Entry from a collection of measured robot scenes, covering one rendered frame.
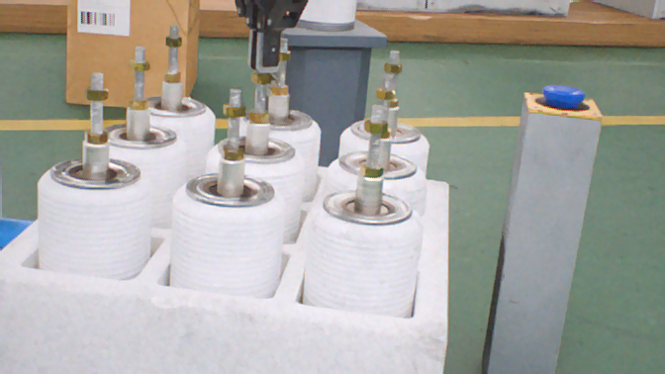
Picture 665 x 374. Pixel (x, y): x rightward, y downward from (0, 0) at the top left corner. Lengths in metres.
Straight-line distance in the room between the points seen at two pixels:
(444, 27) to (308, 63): 1.71
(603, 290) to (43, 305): 0.80
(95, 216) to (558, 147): 0.44
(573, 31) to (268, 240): 2.48
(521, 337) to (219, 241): 0.38
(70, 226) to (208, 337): 0.15
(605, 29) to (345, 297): 2.56
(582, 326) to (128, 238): 0.63
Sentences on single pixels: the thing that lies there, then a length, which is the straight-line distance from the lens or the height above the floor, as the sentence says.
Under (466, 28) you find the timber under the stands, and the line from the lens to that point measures 3.02.
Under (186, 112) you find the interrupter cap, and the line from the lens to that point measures 1.04.
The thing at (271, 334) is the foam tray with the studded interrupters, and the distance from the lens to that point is 0.78.
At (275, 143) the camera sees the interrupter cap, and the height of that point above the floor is 0.25.
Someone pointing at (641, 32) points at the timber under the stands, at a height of 0.05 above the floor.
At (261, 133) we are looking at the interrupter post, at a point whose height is 0.27.
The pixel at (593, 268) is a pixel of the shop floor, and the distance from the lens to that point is 1.43.
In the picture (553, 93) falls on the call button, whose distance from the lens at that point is 0.96.
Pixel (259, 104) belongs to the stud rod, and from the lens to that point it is 0.92.
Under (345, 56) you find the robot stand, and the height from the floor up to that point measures 0.27.
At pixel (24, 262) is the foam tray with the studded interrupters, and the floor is 0.18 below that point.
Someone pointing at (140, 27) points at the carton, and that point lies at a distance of 1.96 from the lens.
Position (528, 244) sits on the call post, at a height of 0.17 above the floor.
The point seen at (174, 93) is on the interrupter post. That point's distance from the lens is 1.05.
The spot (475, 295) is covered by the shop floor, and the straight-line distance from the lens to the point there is 1.28.
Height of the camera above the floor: 0.53
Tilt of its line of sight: 19 degrees down
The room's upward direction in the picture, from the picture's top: 5 degrees clockwise
